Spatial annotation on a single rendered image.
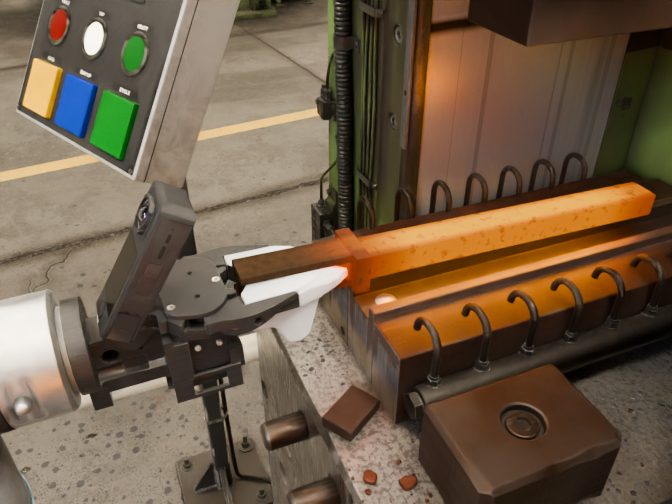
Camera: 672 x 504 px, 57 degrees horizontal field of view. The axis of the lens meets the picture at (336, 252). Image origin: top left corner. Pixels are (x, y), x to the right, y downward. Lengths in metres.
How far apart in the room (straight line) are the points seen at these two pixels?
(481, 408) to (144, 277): 0.26
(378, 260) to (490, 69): 0.31
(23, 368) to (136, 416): 1.39
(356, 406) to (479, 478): 0.14
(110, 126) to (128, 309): 0.46
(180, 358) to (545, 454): 0.26
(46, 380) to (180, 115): 0.47
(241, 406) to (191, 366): 1.32
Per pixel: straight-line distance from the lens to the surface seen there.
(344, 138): 0.85
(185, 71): 0.84
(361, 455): 0.53
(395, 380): 0.51
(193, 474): 1.66
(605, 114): 0.88
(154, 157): 0.84
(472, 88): 0.73
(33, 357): 0.45
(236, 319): 0.44
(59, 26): 1.04
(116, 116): 0.87
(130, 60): 0.87
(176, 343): 0.46
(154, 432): 1.78
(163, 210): 0.41
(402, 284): 0.57
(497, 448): 0.46
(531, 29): 0.45
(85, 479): 1.74
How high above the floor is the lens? 1.34
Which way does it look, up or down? 35 degrees down
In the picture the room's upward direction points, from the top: straight up
